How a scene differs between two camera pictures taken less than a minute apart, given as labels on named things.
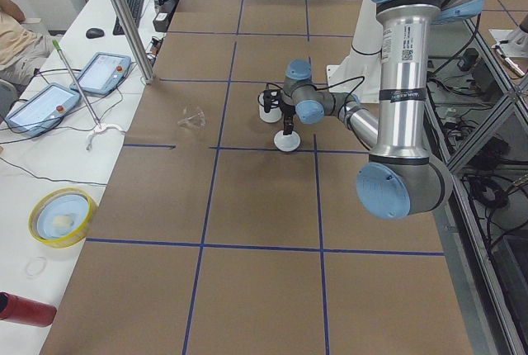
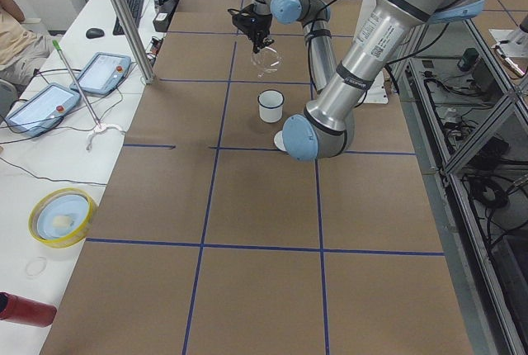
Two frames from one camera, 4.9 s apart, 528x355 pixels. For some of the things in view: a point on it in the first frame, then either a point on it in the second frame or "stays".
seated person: x=24 y=46 stays
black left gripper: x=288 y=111 -> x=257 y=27
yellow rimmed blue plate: x=60 y=216 stays
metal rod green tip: x=60 y=53 stays
